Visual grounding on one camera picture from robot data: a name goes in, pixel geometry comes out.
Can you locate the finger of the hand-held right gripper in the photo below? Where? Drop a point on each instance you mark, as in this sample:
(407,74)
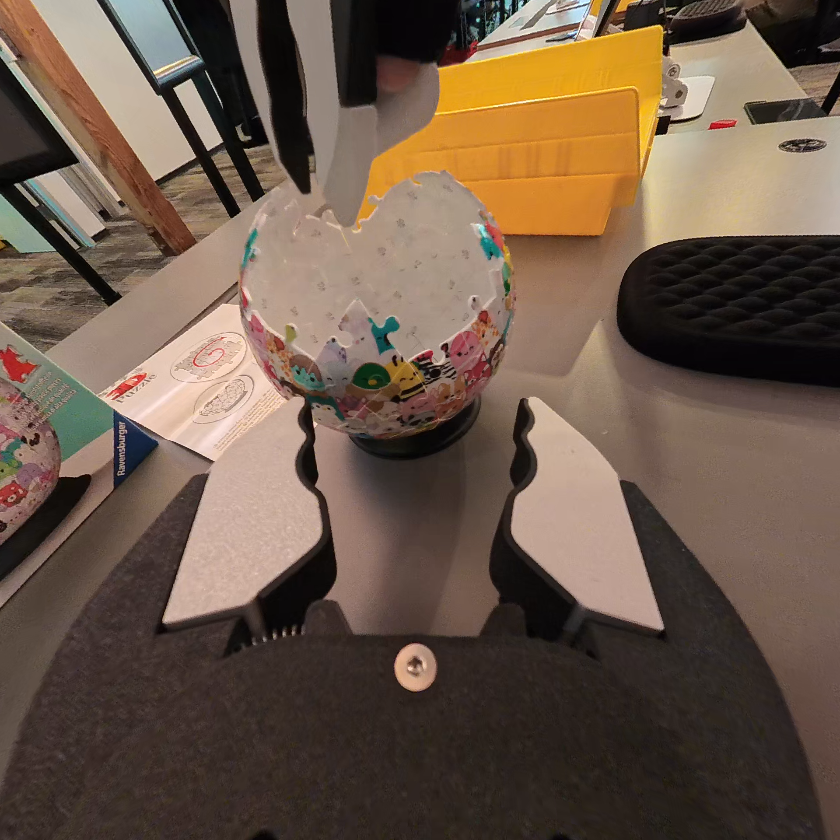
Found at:
(285,98)
(354,164)

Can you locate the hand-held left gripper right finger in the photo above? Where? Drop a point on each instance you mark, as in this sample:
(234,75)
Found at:
(577,531)

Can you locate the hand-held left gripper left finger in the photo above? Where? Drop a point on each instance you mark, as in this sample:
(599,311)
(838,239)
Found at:
(256,525)

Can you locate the colourful puzzle ball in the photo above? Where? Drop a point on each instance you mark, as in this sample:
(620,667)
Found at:
(394,275)

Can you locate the yellow plastic bin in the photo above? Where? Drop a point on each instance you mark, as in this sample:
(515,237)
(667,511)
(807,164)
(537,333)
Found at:
(538,157)

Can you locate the printed puzzle box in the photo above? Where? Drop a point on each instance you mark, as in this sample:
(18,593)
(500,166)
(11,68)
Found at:
(59,446)

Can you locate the person's right hand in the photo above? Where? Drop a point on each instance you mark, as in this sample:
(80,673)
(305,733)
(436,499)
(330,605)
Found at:
(399,75)

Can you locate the black easel whiteboard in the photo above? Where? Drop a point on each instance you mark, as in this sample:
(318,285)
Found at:
(157,39)

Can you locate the white instruction sheet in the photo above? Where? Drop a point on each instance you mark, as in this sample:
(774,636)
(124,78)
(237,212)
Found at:
(203,387)

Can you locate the black side table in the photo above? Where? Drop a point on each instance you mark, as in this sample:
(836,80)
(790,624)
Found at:
(33,131)

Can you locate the black wrist rest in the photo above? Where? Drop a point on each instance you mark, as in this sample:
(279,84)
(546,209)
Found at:
(735,308)

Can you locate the white monitor stand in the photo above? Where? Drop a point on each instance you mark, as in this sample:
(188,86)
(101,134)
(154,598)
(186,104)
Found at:
(686,92)

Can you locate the black phone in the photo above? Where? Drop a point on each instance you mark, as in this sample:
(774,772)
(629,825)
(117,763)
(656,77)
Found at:
(784,110)

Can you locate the round black desk grommet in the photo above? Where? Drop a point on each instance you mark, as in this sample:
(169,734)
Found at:
(802,145)

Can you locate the wooden post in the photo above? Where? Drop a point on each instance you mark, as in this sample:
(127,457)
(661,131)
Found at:
(85,118)

